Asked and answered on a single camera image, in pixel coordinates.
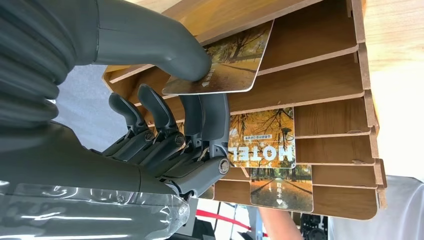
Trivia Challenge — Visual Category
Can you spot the wooden card holder rack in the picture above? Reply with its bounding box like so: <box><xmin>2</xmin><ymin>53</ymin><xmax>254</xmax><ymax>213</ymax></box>
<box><xmin>101</xmin><ymin>0</ymin><xmax>388</xmax><ymax>221</ymax></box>

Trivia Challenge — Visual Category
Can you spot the person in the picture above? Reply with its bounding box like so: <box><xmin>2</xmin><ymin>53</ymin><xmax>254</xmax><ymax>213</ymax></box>
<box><xmin>258</xmin><ymin>175</ymin><xmax>424</xmax><ymax>240</ymax></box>

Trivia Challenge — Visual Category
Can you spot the red barrier belt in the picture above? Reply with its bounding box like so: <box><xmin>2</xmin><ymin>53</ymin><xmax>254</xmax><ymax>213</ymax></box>
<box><xmin>195</xmin><ymin>208</ymin><xmax>269</xmax><ymax>238</ymax></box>

